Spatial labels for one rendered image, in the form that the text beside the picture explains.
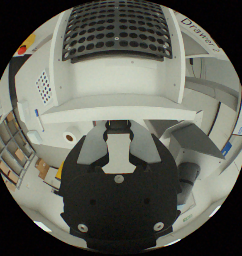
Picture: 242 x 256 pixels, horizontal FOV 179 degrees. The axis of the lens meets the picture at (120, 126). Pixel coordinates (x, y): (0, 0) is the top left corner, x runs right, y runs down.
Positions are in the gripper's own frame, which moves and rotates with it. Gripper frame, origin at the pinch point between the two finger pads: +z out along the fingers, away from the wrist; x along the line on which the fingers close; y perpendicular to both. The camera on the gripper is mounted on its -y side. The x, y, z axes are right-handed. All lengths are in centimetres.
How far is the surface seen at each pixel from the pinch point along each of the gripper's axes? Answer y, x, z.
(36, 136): 15, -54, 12
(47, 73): -14.3, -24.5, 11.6
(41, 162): 233, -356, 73
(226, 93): -21, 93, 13
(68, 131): 9.7, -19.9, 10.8
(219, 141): 85, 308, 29
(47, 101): -3.9, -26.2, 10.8
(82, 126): 10.2, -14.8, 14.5
